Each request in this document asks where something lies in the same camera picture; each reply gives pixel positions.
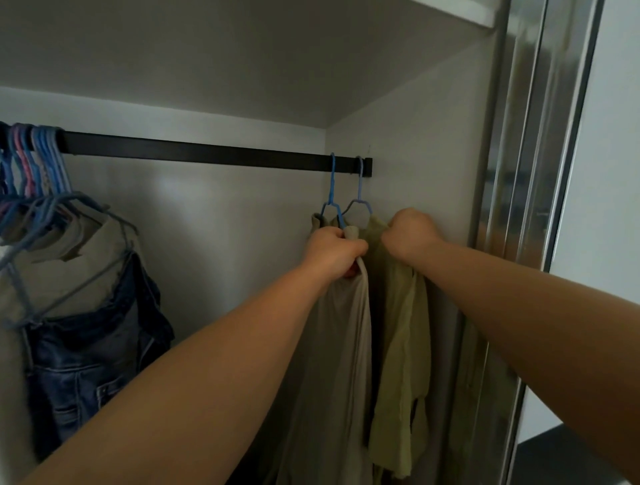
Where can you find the person's right forearm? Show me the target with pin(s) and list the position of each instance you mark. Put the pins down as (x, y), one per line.
(550, 340)

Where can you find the blue denim jeans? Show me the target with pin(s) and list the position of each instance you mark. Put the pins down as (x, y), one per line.
(85, 360)

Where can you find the clothes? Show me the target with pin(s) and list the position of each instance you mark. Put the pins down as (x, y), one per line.
(65, 270)

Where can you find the person's left forearm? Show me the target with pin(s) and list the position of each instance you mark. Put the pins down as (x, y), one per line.
(200, 389)

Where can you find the person's left hand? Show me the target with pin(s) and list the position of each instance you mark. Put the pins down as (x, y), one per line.
(332, 252)

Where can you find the black clothes rail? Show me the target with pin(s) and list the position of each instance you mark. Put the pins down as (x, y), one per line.
(200, 150)

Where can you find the person's right hand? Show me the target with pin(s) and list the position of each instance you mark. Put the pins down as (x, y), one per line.
(412, 235)

